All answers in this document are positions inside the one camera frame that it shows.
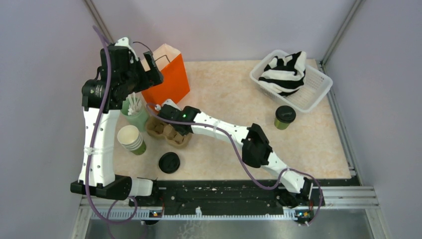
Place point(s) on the brown cardboard cup carrier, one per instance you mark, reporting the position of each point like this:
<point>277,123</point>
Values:
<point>161,130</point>

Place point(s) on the black and white striped cloth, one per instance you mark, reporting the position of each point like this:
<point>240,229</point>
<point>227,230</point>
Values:
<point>285,75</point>

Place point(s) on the orange paper bag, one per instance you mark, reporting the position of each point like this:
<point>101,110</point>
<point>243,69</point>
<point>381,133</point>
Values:
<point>175,86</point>

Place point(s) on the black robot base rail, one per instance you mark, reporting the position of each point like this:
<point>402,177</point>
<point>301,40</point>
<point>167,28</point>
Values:
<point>224,198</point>

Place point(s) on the green cup with white stirrers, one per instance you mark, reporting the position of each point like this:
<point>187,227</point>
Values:
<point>135,112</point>

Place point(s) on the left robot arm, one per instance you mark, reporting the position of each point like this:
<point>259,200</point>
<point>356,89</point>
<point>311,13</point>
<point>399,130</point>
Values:
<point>97,171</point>

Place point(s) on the white cable duct strip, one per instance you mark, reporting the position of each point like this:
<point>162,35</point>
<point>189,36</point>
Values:
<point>198,214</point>

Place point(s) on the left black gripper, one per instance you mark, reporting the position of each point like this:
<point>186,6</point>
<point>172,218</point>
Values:
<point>153,76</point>

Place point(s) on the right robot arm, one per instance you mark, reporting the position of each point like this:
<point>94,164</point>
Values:
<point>250,144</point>

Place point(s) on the stack of black cup lids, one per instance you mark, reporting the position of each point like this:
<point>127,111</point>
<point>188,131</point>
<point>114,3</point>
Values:
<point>169,162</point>

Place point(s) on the green paper coffee cup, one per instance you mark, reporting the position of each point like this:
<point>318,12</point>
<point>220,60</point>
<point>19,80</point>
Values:
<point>281,125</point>

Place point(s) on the white plastic basket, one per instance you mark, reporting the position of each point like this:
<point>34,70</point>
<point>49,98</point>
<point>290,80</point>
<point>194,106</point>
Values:
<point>316,86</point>

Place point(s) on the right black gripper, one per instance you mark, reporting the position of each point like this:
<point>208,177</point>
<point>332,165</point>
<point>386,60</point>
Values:
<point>180,110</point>

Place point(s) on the stack of green paper cups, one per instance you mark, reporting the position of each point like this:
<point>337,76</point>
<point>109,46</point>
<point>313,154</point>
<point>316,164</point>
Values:
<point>131,139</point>

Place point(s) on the black cup lid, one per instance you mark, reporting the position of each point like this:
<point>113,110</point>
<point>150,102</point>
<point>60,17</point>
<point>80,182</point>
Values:
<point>285,114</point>

